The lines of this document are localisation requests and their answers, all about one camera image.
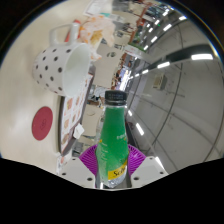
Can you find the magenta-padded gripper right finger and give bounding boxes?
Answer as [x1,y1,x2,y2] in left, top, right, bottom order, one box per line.
[124,143,170,189]

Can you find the dark brown food tray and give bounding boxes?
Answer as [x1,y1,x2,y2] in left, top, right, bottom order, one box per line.
[58,73,95,157]

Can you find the ceiling air conditioner unit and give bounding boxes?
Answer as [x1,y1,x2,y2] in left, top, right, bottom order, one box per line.
[152,72,168,91]

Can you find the crumpled white napkin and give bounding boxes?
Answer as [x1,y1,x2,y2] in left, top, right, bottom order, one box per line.
[73,123,85,140]

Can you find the white polka dot mug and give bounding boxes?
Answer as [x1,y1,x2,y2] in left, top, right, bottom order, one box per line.
[31,23,93,98]

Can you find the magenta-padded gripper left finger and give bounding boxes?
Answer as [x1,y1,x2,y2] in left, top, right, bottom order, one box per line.
[57,143,101,190]

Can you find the beige dining chairs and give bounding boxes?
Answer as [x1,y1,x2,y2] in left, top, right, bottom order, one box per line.
[81,43,134,141]

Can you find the flat round red coaster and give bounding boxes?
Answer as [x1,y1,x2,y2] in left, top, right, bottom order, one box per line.
[31,105,55,142]

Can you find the green drink bottle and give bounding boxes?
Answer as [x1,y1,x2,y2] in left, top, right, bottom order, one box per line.
[95,89,131,190]

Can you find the ceiling lights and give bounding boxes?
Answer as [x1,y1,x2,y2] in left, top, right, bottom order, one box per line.
[126,8,215,138]

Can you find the printed paper tray liner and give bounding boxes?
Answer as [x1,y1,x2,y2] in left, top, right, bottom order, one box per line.
[60,74,94,148]

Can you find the white paper card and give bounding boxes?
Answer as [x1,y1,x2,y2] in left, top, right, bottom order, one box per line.
[83,0,113,17]

